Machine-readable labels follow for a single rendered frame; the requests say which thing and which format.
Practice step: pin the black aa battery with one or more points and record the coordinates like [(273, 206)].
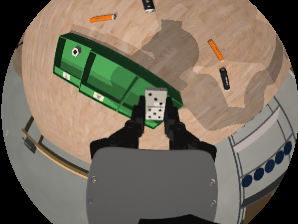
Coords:
[(148, 6), (225, 80)]

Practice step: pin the white domino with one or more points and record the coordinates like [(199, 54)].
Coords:
[(155, 102)]

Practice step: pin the silver hex nut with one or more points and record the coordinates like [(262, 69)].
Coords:
[(76, 51)]

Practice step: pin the green three-compartment tray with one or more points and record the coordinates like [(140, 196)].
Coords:
[(94, 74)]

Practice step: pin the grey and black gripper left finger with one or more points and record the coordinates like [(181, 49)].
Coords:
[(128, 135)]

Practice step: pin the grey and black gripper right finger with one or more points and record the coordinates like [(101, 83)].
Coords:
[(179, 137)]

